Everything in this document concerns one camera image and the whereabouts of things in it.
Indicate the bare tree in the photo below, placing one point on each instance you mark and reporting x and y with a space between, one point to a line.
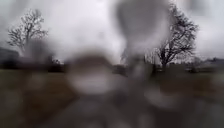
28 28
178 40

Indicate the dark hedge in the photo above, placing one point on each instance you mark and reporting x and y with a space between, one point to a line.
20 65

